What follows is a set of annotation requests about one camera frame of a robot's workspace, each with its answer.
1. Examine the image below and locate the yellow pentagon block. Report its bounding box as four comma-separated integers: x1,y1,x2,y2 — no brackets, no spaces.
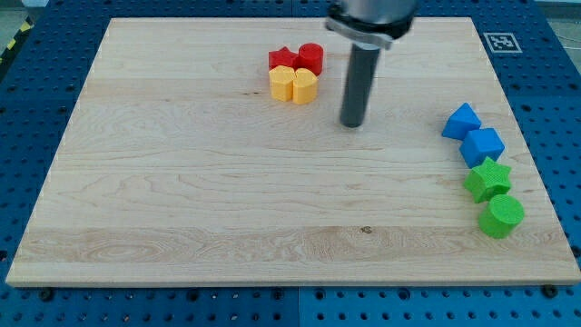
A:
269,65,296,102

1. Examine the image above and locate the light wooden board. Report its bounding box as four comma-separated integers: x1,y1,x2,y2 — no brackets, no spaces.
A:
6,17,580,288

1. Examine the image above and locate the red cylinder block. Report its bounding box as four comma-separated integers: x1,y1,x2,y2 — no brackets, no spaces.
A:
298,43,324,76

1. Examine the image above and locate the blue cube block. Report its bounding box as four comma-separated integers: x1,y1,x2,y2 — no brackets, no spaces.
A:
459,128,505,168

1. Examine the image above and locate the green star block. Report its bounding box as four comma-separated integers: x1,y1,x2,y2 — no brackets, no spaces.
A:
463,157,512,203

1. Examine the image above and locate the yellow heart block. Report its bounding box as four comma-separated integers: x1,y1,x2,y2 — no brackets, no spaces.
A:
292,68,319,104

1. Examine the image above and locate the green cylinder block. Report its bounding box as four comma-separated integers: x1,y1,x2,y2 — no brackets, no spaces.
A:
478,194,525,239

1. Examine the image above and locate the blue triangle block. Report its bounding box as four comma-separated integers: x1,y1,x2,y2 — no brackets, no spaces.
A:
441,103,482,140

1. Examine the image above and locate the white fiducial marker tag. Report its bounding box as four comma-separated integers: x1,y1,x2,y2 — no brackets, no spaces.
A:
484,32,522,54

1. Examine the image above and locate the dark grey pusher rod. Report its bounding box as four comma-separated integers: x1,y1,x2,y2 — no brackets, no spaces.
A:
340,43,380,128

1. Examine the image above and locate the red star block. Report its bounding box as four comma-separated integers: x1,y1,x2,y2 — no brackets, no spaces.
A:
268,46,299,70

